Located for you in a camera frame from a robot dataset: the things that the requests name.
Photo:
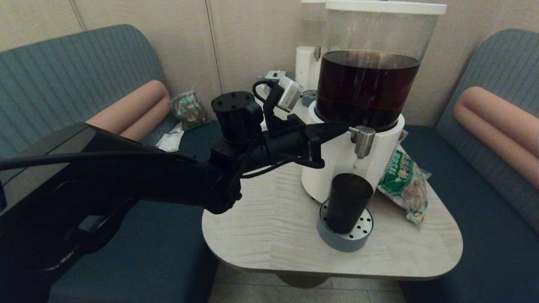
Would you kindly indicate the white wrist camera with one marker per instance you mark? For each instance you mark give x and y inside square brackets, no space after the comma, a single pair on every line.
[289,94]

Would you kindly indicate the grey-blue perforated drip tray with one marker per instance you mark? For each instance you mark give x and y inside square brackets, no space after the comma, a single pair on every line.
[337,243]

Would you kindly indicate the grey-blue tissue box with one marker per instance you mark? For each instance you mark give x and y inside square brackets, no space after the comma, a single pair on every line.
[273,75]

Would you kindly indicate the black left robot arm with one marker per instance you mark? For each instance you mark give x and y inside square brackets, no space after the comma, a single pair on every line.
[105,185]

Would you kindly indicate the teal upholstered bench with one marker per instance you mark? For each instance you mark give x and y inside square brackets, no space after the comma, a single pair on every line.
[54,84]
[484,219]

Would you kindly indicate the pink bolster cushion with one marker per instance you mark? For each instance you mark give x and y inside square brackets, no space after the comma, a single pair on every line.
[134,109]
[497,122]

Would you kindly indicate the gold table pedestal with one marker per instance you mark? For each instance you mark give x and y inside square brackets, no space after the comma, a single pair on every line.
[301,281]

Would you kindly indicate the small white drink dispenser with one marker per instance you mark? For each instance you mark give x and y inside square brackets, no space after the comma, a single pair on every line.
[305,63]

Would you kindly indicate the small grey-blue drip tray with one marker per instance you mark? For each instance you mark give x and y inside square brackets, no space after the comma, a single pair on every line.
[310,99]

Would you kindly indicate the metal dispenser tap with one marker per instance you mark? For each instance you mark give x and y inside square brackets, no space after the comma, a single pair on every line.
[363,141]

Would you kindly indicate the white napkin packet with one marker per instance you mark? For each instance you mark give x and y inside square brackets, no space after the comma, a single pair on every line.
[170,141]

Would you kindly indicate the dark plastic cup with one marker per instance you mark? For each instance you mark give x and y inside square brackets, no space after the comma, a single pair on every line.
[348,206]

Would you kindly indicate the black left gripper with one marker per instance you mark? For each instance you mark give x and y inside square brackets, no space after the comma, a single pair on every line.
[290,143]

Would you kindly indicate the dark printed snack bag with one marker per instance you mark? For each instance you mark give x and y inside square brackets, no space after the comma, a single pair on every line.
[189,111]

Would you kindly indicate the green printed grain tea bag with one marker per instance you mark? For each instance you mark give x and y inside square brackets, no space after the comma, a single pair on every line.
[400,181]

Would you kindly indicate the large tea dispenser white base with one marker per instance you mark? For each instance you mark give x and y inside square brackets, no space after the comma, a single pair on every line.
[379,92]

